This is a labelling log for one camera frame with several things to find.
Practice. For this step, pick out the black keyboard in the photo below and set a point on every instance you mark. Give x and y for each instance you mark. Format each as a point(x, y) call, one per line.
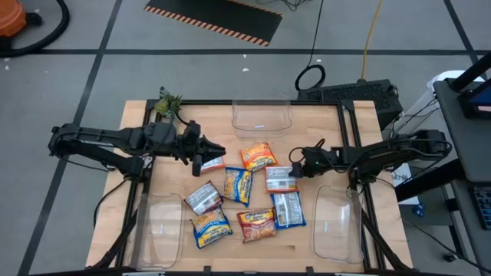
point(483, 207)

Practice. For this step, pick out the orange Maruchan noodle pack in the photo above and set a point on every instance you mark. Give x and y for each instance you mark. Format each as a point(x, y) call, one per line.
point(280, 180)
point(258, 156)
point(213, 165)

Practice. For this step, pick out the black hazard-striped floor mat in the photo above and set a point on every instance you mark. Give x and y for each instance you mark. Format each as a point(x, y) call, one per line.
point(215, 15)

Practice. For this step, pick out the black metal table frame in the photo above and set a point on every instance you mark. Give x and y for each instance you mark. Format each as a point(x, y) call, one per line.
point(211, 102)

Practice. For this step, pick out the red Maruchan noodle pack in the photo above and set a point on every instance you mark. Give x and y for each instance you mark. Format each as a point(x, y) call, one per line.
point(257, 226)
point(203, 198)

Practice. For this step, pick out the green succulent plant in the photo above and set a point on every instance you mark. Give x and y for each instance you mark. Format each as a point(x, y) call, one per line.
point(169, 104)

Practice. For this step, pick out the clear plastic bin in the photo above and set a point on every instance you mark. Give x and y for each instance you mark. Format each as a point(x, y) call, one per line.
point(261, 115)
point(157, 230)
point(337, 226)

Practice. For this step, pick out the black caster wheel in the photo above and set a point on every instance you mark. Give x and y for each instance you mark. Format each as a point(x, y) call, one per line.
point(449, 257)

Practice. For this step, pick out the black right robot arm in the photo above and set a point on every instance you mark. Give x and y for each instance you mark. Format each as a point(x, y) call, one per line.
point(383, 153)

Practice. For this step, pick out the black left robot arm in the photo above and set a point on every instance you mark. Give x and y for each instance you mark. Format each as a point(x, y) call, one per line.
point(96, 136)

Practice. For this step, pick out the small blue object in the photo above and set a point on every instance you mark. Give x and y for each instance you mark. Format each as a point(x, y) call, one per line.
point(418, 209)

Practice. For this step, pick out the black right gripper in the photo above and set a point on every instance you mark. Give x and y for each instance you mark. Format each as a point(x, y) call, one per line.
point(320, 159)

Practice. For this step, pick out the white paper sign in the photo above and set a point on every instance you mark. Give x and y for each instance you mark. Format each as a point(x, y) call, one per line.
point(403, 180)

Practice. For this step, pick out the grey desk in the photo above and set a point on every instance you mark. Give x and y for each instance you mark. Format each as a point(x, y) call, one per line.
point(468, 145)

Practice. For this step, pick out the blue Maruchan noodle pack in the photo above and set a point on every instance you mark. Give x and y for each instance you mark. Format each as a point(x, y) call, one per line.
point(238, 186)
point(211, 228)
point(287, 210)

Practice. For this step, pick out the black laptop screen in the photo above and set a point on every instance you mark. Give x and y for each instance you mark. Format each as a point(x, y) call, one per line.
point(481, 101)

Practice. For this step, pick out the orange shop vacuum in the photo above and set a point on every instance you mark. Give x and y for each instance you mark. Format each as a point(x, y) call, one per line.
point(9, 17)

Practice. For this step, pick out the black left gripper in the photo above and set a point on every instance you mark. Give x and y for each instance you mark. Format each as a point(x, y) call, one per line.
point(188, 142)

